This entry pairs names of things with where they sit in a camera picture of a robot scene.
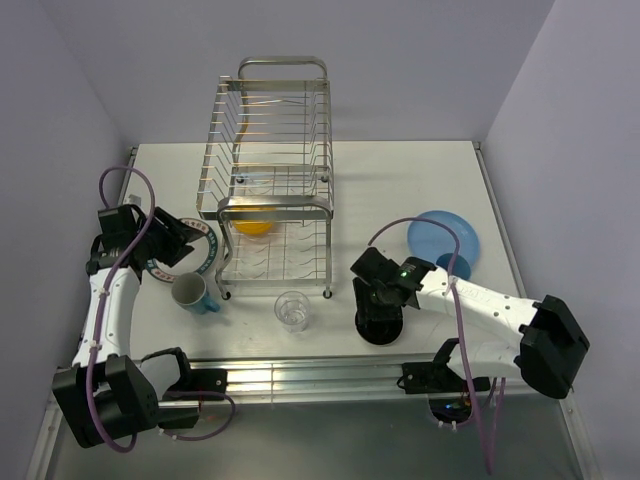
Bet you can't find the aluminium mounting rail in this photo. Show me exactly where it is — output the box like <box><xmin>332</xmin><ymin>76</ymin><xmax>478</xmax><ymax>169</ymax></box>
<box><xmin>47</xmin><ymin>352</ymin><xmax>574</xmax><ymax>409</ymax></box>

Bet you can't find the yellow ribbed bowl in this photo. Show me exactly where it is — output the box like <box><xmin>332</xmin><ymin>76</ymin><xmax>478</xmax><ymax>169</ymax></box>
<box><xmin>232</xmin><ymin>207</ymin><xmax>275</xmax><ymax>237</ymax></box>

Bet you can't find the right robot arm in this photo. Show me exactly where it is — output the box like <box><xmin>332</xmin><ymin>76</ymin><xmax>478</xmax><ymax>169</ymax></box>
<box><xmin>351</xmin><ymin>247</ymin><xmax>590</xmax><ymax>399</ymax></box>

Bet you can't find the white plate green rim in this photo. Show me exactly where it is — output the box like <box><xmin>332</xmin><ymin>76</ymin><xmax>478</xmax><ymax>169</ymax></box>
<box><xmin>146</xmin><ymin>217</ymin><xmax>218</xmax><ymax>283</ymax></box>

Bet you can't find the light blue plate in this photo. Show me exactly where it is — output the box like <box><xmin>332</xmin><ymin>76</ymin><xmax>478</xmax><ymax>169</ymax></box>
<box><xmin>407</xmin><ymin>210</ymin><xmax>480</xmax><ymax>268</ymax></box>

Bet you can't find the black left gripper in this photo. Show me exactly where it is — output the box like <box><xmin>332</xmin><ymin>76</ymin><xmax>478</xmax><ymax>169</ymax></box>
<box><xmin>132</xmin><ymin>207</ymin><xmax>203</xmax><ymax>267</ymax></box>

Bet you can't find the blue plastic cup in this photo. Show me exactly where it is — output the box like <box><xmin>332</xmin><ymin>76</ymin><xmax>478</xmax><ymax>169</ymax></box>
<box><xmin>436</xmin><ymin>253</ymin><xmax>472</xmax><ymax>280</ymax></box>

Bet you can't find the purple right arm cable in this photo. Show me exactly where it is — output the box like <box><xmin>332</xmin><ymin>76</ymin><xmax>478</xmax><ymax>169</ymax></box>
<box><xmin>367</xmin><ymin>216</ymin><xmax>506</xmax><ymax>476</ymax></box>

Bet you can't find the black bowl floral outside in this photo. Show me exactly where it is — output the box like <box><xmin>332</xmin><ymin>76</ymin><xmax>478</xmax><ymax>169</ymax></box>
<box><xmin>355</xmin><ymin>311</ymin><xmax>404</xmax><ymax>346</ymax></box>

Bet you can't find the clear drinking glass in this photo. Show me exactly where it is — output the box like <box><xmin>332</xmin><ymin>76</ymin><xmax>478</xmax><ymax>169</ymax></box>
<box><xmin>274</xmin><ymin>291</ymin><xmax>312</xmax><ymax>333</ymax></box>

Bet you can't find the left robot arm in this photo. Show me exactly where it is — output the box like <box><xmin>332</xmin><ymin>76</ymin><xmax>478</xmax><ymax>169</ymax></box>
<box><xmin>52</xmin><ymin>204</ymin><xmax>226</xmax><ymax>452</ymax></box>

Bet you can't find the blue white mug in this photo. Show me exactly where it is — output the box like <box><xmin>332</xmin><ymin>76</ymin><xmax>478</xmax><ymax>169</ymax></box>
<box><xmin>171</xmin><ymin>272</ymin><xmax>221</xmax><ymax>315</ymax></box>

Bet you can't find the steel wire dish rack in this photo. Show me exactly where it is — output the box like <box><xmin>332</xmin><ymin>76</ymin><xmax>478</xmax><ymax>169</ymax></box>
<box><xmin>196</xmin><ymin>56</ymin><xmax>335</xmax><ymax>300</ymax></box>

